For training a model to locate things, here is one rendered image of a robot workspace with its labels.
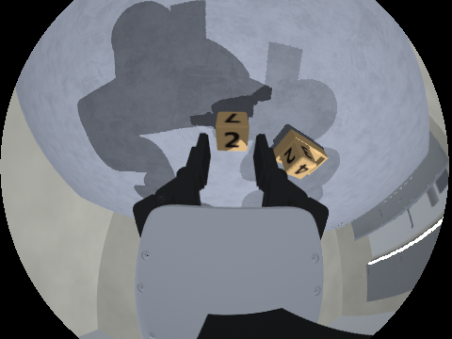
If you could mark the tan wooden number cube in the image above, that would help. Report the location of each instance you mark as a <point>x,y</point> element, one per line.
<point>232,131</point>
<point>298,160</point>

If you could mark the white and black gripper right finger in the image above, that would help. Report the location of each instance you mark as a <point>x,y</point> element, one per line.
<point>278,190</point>

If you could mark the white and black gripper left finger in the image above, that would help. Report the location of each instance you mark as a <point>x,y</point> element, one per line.
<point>181,189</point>

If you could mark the tan wooden tray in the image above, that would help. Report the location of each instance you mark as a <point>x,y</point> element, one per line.
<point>292,136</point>

